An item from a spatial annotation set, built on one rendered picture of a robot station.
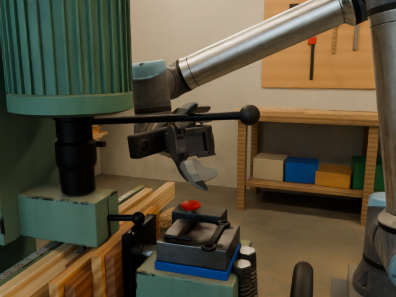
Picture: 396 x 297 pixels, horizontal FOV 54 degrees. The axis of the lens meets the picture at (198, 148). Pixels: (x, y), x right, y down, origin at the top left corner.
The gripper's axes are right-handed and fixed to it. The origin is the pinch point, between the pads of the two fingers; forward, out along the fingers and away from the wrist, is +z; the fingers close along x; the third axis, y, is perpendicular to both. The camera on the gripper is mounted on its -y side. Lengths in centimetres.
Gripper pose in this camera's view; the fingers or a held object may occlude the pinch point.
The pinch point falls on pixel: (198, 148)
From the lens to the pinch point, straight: 65.7
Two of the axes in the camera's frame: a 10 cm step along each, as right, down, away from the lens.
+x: 1.2, 9.8, 1.6
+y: 9.1, -1.7, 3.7
